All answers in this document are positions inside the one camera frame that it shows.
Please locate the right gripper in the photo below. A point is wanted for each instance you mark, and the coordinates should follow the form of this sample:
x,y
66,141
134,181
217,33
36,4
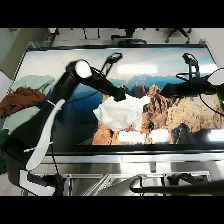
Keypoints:
x,y
180,89

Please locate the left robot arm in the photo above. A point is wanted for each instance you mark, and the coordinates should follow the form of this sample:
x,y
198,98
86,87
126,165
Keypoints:
x,y
45,128

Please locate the silver frame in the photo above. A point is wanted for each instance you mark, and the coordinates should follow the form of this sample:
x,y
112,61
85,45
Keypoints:
x,y
110,181

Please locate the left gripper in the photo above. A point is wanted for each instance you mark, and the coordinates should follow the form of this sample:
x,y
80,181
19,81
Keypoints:
x,y
116,92

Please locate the dark green garment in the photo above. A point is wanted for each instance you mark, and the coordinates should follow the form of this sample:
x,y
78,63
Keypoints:
x,y
2,150

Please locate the white T-shirt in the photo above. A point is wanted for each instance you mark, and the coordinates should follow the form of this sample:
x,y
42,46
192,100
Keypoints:
x,y
120,112

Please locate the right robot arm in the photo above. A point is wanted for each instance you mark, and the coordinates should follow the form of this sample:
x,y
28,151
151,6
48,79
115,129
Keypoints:
x,y
216,77

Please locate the brown garment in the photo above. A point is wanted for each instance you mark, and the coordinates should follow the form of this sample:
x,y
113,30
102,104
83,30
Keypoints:
x,y
19,100

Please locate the pale green garment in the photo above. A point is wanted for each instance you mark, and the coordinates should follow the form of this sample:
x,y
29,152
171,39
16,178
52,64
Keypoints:
x,y
31,84

